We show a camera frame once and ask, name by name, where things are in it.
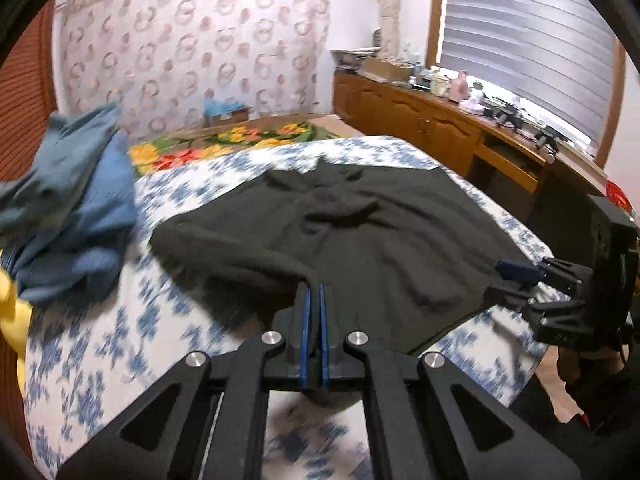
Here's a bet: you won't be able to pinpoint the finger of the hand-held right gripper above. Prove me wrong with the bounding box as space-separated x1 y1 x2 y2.
484 284 588 327
495 256 596 295

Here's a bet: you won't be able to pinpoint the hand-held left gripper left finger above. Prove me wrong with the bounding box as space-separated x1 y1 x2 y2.
57 282 316 480

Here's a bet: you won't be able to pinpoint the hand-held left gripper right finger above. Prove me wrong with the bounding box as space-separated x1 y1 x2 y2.
317 282 583 480

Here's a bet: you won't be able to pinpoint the black pants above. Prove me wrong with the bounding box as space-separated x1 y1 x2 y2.
149 156 542 356

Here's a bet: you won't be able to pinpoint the blue floral bedsheet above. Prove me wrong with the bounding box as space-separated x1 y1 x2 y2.
20 135 569 480

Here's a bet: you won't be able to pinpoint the wooden cabinet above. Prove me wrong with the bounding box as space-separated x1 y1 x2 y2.
332 71 608 223

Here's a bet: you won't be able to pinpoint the pink bottle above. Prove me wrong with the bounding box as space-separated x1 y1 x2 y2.
450 71 471 101

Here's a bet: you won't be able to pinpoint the colourful flower blanket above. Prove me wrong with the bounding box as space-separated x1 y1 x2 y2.
129 121 335 177

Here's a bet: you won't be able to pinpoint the blue denim jeans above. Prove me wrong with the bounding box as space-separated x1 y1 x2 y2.
12 132 139 307

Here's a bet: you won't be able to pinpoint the small cardboard box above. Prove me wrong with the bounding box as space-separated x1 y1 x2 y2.
205 106 250 129

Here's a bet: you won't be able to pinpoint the open cardboard box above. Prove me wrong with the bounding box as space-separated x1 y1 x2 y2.
360 56 414 84

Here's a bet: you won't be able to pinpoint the grey window blind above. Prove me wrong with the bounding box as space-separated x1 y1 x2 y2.
440 0 622 144

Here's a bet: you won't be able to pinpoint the light blue cloth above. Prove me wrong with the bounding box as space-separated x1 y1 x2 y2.
203 97 242 114

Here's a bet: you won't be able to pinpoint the woven tray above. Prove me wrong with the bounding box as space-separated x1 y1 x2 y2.
331 47 381 69

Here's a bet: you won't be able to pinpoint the yellow cloth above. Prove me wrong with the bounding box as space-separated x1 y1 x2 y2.
0 247 34 386

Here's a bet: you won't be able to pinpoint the light blue jeans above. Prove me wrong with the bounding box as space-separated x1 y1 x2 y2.
0 102 122 243

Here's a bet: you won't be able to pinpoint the wooden slatted closet door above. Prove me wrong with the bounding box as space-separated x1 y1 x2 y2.
0 0 59 183

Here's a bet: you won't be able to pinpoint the ring patterned curtain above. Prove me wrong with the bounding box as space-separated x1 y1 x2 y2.
55 0 333 142

